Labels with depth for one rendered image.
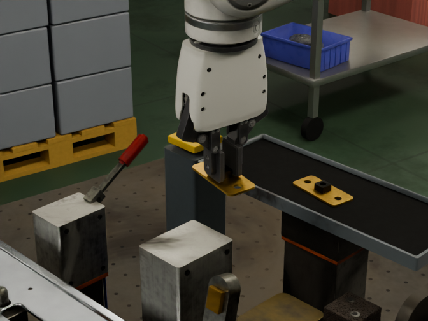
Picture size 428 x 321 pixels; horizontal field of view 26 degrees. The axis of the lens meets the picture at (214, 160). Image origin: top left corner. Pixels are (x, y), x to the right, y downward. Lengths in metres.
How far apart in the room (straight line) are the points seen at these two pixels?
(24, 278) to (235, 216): 0.85
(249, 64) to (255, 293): 0.90
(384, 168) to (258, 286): 2.18
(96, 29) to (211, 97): 2.90
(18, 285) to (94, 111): 2.68
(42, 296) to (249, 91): 0.47
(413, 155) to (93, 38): 1.47
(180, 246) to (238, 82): 0.28
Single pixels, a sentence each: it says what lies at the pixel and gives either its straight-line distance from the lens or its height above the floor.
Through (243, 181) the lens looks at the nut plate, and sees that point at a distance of 1.09.
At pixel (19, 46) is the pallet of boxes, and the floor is 0.56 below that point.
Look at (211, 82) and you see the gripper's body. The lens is 1.00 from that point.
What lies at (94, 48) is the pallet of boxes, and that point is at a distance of 3.92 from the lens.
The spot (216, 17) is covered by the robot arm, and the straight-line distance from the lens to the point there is 0.97.
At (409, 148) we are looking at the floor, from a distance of 4.21.
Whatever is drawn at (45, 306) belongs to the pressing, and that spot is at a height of 1.00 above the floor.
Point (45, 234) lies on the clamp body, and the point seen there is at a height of 1.03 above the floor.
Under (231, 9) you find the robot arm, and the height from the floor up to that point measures 1.48.
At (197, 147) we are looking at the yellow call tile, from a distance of 1.37.
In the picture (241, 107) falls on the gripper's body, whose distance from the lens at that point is 1.04.
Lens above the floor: 1.73
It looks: 26 degrees down
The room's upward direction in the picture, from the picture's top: straight up
